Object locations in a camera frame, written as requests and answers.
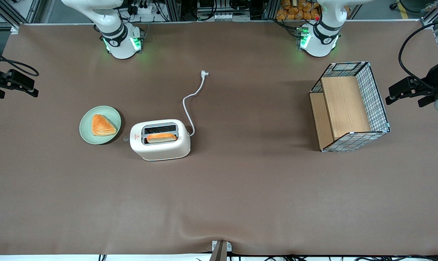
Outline wire mesh basket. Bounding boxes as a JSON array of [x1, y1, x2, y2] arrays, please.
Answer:
[[309, 61, 391, 153]]

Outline pale green round plate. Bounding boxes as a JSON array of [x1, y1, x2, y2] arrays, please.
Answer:
[[79, 105, 122, 145]]

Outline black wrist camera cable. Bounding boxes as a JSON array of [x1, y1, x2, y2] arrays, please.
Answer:
[[0, 44, 40, 77], [398, 18, 438, 91]]

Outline grey metal camera mount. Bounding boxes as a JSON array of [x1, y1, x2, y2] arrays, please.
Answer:
[[209, 240, 232, 261]]

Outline white two-slot toaster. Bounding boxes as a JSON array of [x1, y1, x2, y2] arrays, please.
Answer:
[[129, 119, 191, 161]]

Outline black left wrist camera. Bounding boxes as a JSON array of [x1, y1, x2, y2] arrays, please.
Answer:
[[388, 76, 428, 99]]

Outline bag of golden buns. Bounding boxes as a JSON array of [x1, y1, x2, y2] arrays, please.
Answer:
[[276, 0, 322, 21]]

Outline toast slice with orange crust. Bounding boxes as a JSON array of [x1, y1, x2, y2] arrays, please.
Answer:
[[146, 133, 177, 144]]

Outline brown table mat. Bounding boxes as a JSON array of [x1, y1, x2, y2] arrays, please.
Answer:
[[0, 20, 438, 256]]

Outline white toaster power cord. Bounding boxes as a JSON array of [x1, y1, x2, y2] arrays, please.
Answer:
[[182, 70, 209, 137]]

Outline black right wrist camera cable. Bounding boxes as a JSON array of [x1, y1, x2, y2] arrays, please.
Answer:
[[0, 44, 40, 77]]

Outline wooden shelf insert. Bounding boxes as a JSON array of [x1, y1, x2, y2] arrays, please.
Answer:
[[310, 75, 372, 150]]

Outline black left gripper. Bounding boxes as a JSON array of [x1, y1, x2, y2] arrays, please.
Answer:
[[385, 56, 438, 108]]

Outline white power strip with plugs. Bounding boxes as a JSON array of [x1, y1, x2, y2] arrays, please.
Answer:
[[128, 0, 166, 16]]

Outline black left wrist camera cable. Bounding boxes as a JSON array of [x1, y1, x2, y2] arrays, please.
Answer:
[[398, 18, 438, 91]]

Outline triangular golden pastry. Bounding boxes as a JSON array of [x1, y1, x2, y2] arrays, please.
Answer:
[[91, 114, 117, 137]]

